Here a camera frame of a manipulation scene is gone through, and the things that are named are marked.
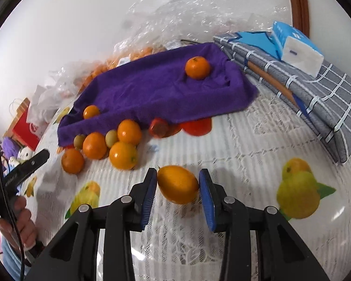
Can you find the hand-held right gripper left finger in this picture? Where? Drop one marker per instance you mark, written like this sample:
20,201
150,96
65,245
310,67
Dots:
149,196

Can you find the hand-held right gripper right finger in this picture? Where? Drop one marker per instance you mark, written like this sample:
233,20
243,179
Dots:
206,202

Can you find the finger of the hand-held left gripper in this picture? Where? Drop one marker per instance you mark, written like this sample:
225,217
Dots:
29,165

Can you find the oval orange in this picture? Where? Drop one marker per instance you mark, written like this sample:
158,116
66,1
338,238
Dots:
178,184

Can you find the small green-yellow fruit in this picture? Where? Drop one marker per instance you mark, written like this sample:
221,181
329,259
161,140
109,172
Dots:
111,138
80,141

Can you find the small red tomato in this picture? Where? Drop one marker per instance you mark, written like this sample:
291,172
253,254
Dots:
158,127

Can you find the small orange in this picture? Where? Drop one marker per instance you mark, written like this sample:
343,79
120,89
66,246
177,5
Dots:
91,111

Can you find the purple towel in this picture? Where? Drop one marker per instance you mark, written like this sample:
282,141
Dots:
152,87

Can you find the person's left forearm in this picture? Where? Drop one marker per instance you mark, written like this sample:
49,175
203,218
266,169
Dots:
8,265

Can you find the person's left hand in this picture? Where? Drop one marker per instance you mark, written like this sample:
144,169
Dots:
23,225

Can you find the white cat plush toy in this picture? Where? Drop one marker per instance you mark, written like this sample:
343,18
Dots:
23,153

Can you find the purple plush toy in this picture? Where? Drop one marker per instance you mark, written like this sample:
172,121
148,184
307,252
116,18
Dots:
10,147

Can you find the red bag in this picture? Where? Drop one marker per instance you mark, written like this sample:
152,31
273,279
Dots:
25,128

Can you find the white fruit-print tablecloth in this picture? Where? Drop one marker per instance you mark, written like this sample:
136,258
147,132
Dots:
251,166

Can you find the white plastic bag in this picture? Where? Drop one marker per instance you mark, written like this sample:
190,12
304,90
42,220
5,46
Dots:
42,105

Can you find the small crumpled clear plastic bag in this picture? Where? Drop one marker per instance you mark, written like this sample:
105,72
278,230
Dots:
64,76

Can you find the clear bag of oranges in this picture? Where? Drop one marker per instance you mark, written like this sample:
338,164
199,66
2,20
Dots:
99,69

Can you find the grey plaid folded cloth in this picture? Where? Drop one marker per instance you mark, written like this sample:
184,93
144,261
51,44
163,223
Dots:
324,102

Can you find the blue paper sheet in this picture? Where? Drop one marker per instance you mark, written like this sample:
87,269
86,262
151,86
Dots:
251,39

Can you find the blue and white tissue pack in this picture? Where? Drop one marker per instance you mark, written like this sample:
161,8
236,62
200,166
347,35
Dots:
298,52

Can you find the large crumpled clear plastic bag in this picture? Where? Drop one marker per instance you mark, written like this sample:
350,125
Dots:
193,20

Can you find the brown wooden door frame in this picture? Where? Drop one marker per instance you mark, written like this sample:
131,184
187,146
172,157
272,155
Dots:
299,3

